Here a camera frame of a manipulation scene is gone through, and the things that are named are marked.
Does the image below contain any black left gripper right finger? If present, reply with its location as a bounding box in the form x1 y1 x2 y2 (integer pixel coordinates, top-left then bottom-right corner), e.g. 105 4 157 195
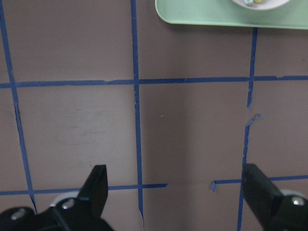
242 164 283 217

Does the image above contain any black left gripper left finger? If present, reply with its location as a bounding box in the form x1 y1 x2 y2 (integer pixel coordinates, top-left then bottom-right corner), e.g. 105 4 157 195
78 165 107 218

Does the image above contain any beige round plate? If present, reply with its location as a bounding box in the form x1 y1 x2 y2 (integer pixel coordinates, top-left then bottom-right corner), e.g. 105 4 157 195
232 0 290 11

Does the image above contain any light green plastic tray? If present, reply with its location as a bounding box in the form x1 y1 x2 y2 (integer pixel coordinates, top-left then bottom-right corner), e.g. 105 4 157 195
155 0 308 30

